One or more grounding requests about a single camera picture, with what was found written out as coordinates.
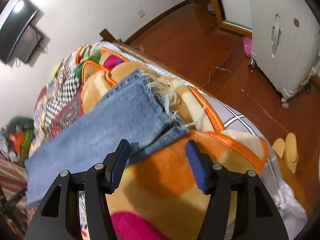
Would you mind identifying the blue denim jeans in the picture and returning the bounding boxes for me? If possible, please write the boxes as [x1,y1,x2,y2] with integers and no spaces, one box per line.
[25,69,188,208]

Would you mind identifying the pink striped curtain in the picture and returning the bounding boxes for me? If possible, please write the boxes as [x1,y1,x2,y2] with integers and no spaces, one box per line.
[1,155,28,239]

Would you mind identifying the yellow slippers pair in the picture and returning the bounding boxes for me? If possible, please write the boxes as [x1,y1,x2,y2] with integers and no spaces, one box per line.
[272,132,299,174]

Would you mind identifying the green patterned storage bag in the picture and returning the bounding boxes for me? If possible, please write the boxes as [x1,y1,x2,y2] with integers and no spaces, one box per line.
[21,128,35,153]

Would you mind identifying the orange box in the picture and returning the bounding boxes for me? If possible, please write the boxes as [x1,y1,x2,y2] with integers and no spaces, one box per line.
[9,131,23,154]

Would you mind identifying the orange cream plush blanket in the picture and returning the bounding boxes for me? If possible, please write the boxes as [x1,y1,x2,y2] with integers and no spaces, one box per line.
[75,43,270,240]

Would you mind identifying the grey plush toy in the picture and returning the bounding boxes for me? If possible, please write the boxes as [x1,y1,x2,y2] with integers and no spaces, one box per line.
[7,116,34,131]

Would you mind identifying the colourful patchwork quilt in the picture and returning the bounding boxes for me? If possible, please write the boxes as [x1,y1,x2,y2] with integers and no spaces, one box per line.
[28,52,81,157]

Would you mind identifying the pink clog shoe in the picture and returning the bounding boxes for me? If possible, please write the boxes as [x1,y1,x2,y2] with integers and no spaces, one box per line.
[242,36,252,58]

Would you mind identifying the white wheeled wardrobe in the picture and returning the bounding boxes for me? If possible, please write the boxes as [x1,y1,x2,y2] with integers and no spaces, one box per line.
[249,0,319,109]

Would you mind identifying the black wall-mounted television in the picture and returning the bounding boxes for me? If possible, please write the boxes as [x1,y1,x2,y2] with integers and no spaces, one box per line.
[0,0,42,64]

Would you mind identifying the wooden door frame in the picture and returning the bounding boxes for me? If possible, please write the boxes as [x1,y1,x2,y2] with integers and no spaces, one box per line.
[211,0,252,38]

